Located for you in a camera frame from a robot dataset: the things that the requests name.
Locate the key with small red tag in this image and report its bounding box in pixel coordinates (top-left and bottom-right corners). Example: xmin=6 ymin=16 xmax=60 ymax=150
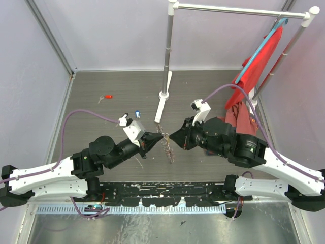
xmin=98 ymin=95 xmax=113 ymax=104

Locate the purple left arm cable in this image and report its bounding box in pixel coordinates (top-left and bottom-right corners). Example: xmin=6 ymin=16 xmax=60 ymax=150
xmin=0 ymin=109 xmax=122 ymax=231

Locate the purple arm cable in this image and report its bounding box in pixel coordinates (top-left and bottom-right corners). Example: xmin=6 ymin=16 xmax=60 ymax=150
xmin=0 ymin=109 xmax=122 ymax=231
xmin=202 ymin=83 xmax=325 ymax=219

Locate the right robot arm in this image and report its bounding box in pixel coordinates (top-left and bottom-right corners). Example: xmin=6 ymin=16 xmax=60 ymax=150
xmin=169 ymin=99 xmax=324 ymax=212

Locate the metal disc keyring organizer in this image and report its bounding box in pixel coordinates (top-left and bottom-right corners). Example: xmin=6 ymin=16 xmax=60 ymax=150
xmin=156 ymin=123 xmax=175 ymax=164

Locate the white clothes rack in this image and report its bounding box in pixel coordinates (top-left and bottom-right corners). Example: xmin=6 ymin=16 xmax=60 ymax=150
xmin=154 ymin=1 xmax=320 ymax=123

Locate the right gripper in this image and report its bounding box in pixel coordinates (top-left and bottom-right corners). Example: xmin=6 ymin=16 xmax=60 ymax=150
xmin=169 ymin=115 xmax=227 ymax=157

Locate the white slotted cable duct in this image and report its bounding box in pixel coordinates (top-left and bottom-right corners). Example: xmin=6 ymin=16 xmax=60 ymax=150
xmin=36 ymin=204 xmax=226 ymax=215

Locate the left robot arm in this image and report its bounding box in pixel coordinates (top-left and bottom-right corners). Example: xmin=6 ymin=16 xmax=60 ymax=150
xmin=1 ymin=120 xmax=163 ymax=208

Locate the blue clothes hanger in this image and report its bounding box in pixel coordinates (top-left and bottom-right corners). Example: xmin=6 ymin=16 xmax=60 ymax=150
xmin=235 ymin=18 xmax=288 ymax=84

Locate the blue key tag with key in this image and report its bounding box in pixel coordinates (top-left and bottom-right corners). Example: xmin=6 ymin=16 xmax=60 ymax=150
xmin=135 ymin=110 xmax=141 ymax=119

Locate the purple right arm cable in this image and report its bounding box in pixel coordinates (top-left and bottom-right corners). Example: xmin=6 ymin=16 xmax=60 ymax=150
xmin=202 ymin=83 xmax=325 ymax=219

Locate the red cloth on hanger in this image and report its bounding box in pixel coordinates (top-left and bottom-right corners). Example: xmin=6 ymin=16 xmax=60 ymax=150
xmin=225 ymin=27 xmax=283 ymax=109

